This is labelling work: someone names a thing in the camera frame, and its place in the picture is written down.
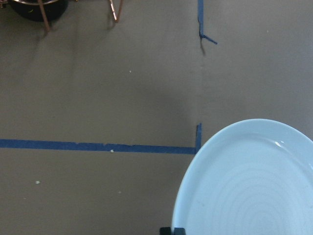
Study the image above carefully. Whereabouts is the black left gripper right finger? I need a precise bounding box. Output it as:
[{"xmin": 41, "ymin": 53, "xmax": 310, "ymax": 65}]
[{"xmin": 173, "ymin": 228, "xmax": 186, "ymax": 235}]

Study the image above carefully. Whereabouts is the dark green wine bottle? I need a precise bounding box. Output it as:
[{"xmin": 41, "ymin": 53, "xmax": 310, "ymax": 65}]
[{"xmin": 8, "ymin": 0, "xmax": 68, "ymax": 22}]

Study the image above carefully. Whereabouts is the copper wire wine rack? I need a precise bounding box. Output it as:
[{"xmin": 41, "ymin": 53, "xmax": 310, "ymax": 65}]
[{"xmin": 0, "ymin": 0, "xmax": 124, "ymax": 32}]

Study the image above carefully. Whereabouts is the light blue plate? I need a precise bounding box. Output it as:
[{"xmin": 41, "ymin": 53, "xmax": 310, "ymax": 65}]
[{"xmin": 171, "ymin": 119, "xmax": 313, "ymax": 235}]

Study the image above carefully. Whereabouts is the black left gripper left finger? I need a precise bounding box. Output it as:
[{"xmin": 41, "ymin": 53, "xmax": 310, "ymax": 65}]
[{"xmin": 159, "ymin": 227, "xmax": 171, "ymax": 235}]

